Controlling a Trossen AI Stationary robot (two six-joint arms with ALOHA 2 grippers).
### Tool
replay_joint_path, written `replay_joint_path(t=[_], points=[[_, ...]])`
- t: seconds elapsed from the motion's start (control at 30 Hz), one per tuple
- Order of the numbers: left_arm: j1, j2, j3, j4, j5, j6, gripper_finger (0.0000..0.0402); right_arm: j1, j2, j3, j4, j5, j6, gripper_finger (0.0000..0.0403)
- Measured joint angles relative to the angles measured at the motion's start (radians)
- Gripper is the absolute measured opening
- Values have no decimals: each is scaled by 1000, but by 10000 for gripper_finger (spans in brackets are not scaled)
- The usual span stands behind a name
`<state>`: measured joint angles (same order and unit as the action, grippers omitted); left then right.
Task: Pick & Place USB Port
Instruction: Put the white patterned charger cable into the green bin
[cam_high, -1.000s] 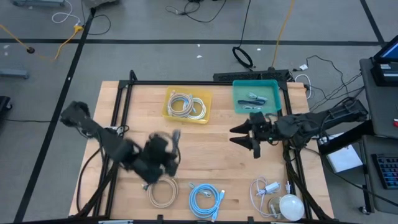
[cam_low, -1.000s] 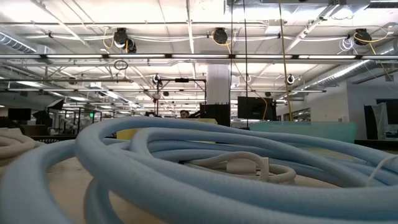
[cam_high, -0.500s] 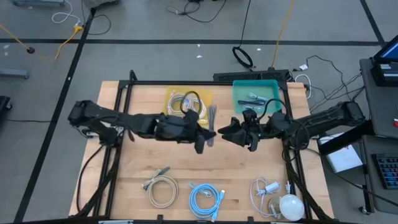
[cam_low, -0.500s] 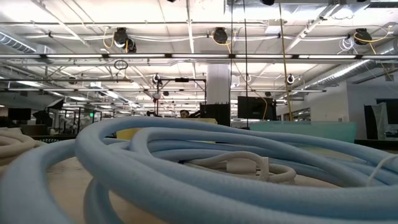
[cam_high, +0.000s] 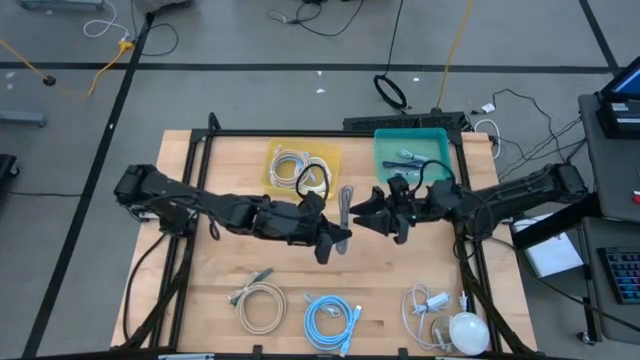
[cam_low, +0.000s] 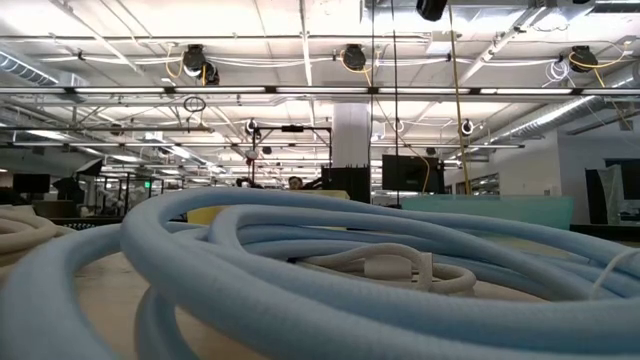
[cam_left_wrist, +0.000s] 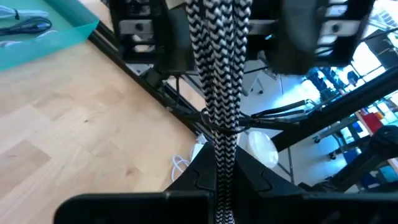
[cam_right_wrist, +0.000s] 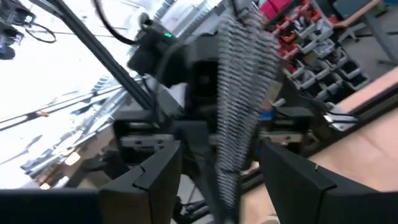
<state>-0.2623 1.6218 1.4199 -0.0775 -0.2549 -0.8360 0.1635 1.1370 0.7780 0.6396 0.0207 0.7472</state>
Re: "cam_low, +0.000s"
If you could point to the yellow plastic bin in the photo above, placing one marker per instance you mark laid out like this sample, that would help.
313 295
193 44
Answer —
205 216

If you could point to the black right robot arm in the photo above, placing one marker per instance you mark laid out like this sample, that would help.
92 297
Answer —
431 9

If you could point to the black cabinet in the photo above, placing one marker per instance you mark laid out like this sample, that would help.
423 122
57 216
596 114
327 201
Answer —
345 182

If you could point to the person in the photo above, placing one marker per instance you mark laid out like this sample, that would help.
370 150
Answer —
295 183

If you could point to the white pillar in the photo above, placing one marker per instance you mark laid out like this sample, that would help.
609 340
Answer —
350 135

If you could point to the teal plastic bin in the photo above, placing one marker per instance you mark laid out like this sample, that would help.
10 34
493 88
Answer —
525 212

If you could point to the black tilted panel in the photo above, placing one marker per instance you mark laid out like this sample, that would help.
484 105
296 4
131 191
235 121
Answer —
90 167

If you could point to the black standing panel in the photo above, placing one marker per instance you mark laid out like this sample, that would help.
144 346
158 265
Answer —
596 197

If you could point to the small black monitor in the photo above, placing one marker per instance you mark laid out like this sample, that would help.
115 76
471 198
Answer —
31 183

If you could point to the black background rig frame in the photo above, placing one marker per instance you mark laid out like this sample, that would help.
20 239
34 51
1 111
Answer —
295 128

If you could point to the long ceiling light rail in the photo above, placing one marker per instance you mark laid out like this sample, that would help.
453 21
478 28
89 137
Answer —
220 90

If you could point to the silver ventilation duct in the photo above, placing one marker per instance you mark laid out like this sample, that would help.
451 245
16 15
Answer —
25 70
560 115

